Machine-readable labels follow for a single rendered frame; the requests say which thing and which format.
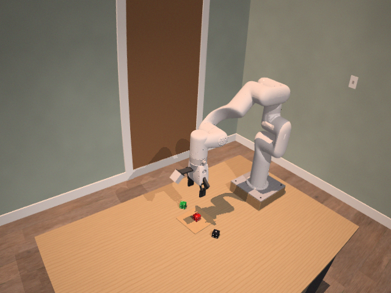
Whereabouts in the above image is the black die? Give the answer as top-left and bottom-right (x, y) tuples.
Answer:
(212, 229), (220, 239)

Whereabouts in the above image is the tan flat mat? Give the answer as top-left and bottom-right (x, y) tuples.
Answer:
(177, 206), (216, 234)

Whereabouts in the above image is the red die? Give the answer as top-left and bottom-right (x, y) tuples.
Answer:
(192, 212), (201, 222)

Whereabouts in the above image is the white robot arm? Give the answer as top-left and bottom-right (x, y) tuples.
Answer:
(189, 78), (291, 190)

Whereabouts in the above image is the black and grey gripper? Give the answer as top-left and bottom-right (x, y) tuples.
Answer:
(187, 161), (210, 198)

